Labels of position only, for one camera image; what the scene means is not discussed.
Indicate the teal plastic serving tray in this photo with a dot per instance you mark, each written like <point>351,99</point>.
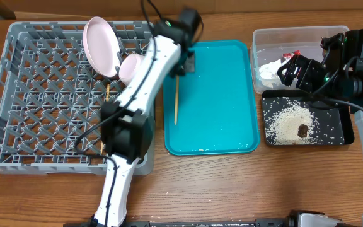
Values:
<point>216,107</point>

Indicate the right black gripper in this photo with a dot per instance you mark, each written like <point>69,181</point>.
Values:
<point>303,74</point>

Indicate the rice and food scraps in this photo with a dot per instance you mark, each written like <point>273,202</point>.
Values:
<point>287,121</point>

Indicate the grey plastic dish rack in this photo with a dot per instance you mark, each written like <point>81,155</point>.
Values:
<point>50,97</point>

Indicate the black plastic tray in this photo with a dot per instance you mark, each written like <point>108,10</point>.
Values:
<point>344,111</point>

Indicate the red snack wrapper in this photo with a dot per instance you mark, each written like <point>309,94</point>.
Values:
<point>288,56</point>

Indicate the clear plastic bin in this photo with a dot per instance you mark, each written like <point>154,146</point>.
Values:
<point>269,44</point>

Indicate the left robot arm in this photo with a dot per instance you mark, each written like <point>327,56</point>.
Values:
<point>125,127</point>

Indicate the small white bowl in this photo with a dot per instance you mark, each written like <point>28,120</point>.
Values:
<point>129,67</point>

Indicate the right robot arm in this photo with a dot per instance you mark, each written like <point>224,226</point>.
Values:
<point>337,81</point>

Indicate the white napkin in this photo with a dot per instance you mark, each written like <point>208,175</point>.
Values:
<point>268,74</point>

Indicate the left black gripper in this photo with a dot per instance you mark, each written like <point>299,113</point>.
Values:
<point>190,64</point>

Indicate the large white round plate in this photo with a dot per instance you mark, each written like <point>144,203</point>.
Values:
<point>101,46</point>

